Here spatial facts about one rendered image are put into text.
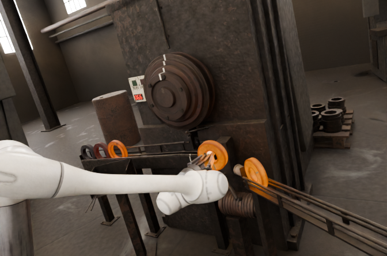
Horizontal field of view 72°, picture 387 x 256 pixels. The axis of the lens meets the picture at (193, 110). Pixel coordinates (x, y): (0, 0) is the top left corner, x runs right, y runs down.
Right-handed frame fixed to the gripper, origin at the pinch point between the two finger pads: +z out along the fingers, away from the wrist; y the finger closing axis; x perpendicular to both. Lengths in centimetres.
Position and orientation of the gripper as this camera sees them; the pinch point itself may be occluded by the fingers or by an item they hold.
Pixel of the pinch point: (211, 152)
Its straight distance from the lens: 134.0
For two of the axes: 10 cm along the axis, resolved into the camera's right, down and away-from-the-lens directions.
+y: 8.4, -0.6, -5.4
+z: 4.9, -3.7, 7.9
